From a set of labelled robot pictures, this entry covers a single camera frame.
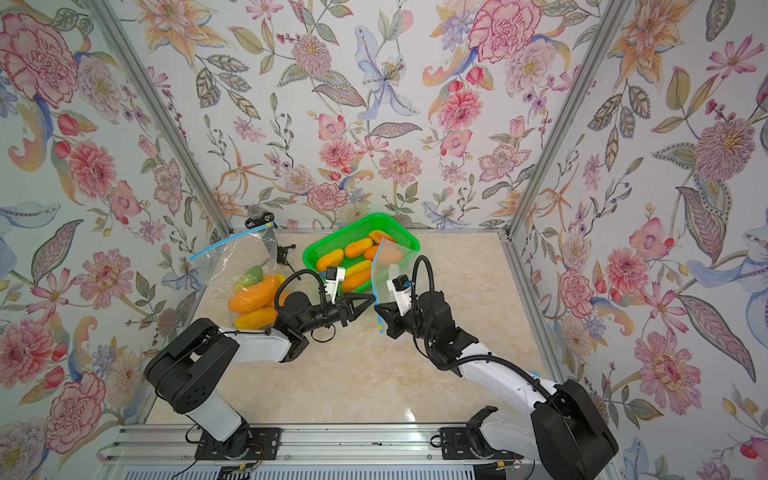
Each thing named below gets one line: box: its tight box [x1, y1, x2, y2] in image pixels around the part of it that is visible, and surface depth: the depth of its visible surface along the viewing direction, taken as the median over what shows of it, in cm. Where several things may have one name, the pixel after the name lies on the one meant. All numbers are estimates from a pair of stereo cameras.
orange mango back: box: [345, 238, 373, 259], surface depth 112 cm
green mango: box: [234, 265, 263, 293], surface depth 90 cm
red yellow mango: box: [368, 230, 396, 245], surface depth 116 cm
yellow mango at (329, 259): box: [316, 249, 344, 273], surface depth 109 cm
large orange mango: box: [228, 274, 286, 315], surface depth 88 cm
